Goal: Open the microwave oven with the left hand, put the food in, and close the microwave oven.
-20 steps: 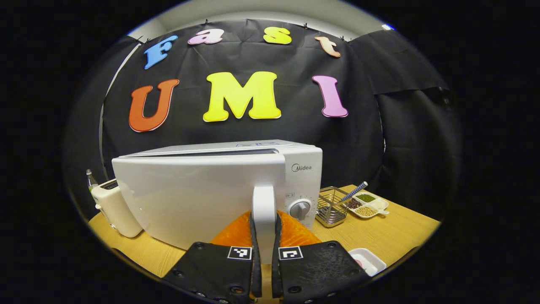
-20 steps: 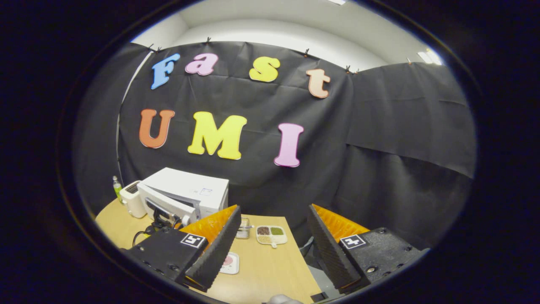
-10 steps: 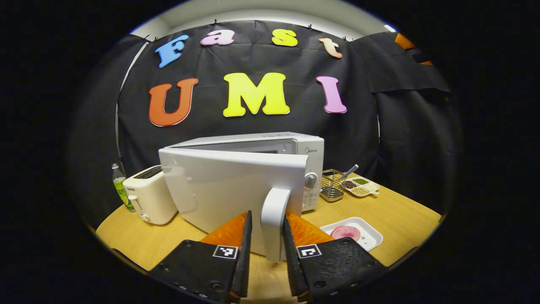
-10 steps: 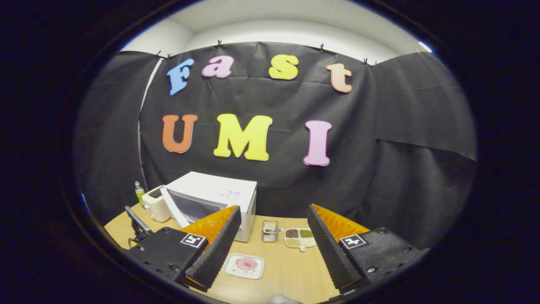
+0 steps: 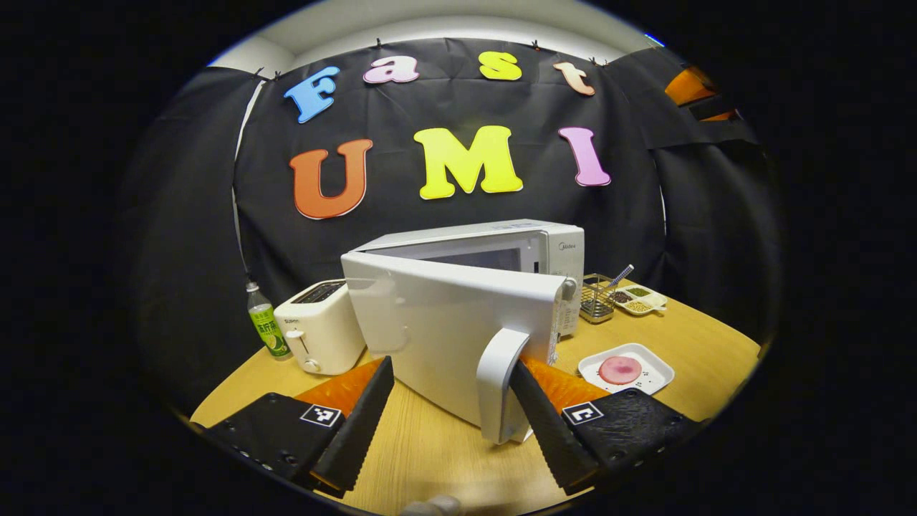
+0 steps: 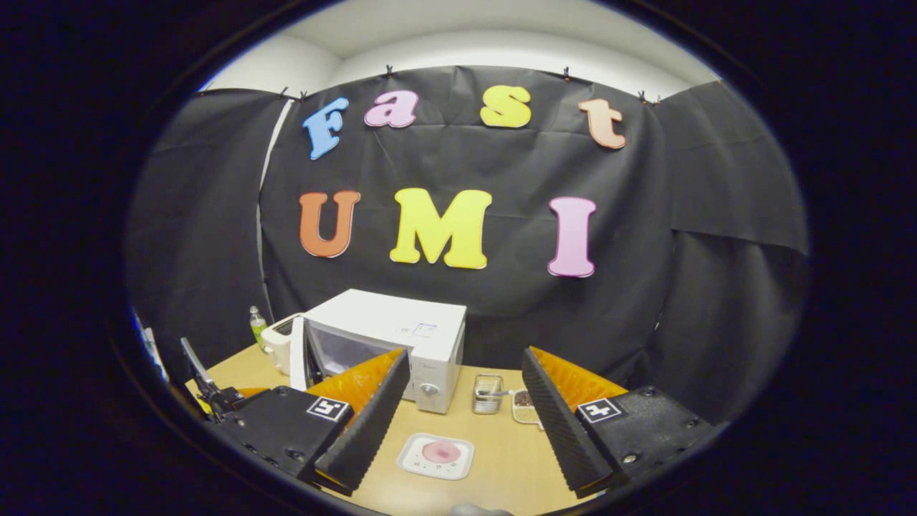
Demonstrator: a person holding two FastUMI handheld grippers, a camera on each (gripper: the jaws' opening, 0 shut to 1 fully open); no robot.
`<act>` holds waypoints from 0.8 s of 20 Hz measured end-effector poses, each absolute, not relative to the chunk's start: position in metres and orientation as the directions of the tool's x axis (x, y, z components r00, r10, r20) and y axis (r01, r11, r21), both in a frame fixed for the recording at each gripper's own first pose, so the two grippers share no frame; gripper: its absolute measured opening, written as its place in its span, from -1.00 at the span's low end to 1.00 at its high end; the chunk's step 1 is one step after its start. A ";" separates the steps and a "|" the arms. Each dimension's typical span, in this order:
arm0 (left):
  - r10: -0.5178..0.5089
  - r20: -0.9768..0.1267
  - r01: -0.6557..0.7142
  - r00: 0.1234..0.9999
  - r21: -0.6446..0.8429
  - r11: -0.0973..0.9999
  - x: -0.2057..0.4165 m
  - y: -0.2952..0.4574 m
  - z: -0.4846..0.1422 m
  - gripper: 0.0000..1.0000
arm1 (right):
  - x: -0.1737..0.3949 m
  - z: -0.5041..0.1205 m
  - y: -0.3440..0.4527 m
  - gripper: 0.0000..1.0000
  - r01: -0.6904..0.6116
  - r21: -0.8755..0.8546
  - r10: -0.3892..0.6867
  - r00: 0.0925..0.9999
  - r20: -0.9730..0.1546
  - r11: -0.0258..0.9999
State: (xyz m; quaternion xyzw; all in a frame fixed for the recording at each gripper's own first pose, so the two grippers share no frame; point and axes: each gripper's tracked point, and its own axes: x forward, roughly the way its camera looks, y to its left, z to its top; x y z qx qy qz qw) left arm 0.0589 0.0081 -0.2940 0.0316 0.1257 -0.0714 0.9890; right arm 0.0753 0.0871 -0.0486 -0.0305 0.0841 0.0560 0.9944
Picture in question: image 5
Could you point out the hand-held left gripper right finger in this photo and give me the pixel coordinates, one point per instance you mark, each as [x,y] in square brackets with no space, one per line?
[551,437]

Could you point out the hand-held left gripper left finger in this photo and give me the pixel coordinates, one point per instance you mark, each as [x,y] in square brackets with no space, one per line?
[362,423]

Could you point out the white square plate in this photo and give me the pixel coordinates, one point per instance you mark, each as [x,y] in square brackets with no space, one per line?
[655,373]

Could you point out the divided white condiment dish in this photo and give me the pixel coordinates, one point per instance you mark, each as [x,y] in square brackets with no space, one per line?
[645,301]

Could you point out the white toaster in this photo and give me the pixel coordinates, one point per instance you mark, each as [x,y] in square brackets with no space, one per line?
[326,330]

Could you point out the green label drink bottle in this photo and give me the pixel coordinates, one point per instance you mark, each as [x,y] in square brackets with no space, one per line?
[266,330]

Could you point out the black backdrop cloth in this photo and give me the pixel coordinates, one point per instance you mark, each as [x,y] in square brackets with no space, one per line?
[401,107]

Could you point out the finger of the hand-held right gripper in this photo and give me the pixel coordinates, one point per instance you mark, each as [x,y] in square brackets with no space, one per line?
[720,111]
[691,86]

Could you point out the pink ham slice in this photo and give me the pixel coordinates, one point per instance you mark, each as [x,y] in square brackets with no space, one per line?
[620,370]

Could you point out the white microwave oven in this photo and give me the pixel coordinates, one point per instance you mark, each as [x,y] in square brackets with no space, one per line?
[444,322]

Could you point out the metal spoon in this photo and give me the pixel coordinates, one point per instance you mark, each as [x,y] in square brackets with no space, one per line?
[622,276]

